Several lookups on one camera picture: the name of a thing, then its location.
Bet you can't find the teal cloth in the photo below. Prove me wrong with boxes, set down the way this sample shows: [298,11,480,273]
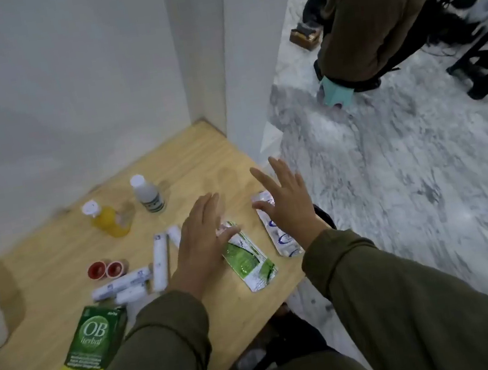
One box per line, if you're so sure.
[318,72,358,111]

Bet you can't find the green yellow OB herbal box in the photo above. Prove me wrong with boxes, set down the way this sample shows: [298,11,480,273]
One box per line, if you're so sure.
[37,299,137,370]

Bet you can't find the white bottle green label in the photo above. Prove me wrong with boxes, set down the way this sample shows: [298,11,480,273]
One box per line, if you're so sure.
[128,171,168,218]

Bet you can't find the person's right forearm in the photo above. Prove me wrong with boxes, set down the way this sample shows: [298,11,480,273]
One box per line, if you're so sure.
[297,204,488,370]

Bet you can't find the light wooden table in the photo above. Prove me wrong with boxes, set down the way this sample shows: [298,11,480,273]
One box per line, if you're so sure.
[0,107,322,370]

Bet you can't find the black bag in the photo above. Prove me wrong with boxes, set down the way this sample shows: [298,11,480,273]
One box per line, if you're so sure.
[299,0,343,31]

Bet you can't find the white blue sachet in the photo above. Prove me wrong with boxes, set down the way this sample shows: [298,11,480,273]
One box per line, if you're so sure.
[250,186,306,263]

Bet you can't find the black stool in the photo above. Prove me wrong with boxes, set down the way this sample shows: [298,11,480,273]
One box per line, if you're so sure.
[439,16,488,105]

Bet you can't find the green white sachet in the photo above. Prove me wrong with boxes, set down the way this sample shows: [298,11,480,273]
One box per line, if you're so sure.
[215,214,282,298]

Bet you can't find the person's left hand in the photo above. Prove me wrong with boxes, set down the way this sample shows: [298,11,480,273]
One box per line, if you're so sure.
[152,187,253,307]

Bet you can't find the person's legs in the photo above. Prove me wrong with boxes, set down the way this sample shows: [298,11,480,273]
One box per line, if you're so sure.
[187,290,380,370]

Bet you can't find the yellow liquid bottle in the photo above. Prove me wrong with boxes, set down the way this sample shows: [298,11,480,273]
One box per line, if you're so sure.
[80,194,134,243]

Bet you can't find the person's left forearm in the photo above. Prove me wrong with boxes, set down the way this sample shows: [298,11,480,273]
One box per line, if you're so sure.
[40,285,218,370]

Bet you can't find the black backpack with cables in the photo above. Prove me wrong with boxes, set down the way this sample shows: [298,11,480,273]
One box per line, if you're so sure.
[420,0,488,50]

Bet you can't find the short white gauze roll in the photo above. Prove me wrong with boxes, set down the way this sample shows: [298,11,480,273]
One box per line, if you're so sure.
[112,283,148,307]

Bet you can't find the person's right hand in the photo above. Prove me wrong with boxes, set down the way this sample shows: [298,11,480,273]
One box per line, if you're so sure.
[244,148,334,259]

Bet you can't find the long white gauze roll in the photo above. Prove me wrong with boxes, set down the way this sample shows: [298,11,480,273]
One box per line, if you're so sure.
[88,265,155,303]
[144,232,176,295]
[165,223,184,250]

